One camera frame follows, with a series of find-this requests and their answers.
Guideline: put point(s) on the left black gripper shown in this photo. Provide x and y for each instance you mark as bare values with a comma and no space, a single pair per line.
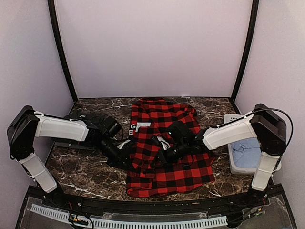
117,161

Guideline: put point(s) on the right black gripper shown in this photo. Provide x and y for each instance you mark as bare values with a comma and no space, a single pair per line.
165,162

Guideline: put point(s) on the red black plaid shirt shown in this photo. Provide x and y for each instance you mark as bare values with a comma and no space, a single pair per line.
152,116

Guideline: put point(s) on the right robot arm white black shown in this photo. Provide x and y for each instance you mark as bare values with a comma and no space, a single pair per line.
262,123

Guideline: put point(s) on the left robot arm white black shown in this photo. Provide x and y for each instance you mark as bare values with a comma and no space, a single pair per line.
30,124

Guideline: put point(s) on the folded black pinstripe shirt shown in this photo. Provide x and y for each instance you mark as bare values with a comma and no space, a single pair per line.
86,118

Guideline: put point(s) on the folded grey shirt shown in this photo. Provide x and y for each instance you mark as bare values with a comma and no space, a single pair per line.
77,145

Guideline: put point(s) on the white plastic laundry basket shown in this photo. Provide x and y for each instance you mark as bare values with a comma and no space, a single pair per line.
236,167

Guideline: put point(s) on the light blue folded shirt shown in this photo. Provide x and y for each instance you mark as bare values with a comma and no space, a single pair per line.
243,155

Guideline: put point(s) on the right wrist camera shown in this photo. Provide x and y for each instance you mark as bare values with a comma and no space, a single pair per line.
160,142

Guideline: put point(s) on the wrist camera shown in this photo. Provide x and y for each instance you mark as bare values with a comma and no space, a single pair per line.
160,142
123,144

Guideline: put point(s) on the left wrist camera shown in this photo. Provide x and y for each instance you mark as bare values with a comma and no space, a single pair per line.
123,144

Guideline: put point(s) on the white slotted cable duct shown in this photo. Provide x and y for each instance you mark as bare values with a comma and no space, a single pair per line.
132,221

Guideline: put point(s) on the black curved front rail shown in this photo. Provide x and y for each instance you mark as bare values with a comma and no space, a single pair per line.
94,206

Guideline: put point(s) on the left black frame post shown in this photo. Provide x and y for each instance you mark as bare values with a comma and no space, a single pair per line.
60,49

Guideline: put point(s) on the black frame post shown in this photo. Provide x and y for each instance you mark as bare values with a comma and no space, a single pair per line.
246,51
60,49

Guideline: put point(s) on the right black frame post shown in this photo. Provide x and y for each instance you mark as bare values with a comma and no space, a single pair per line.
246,51

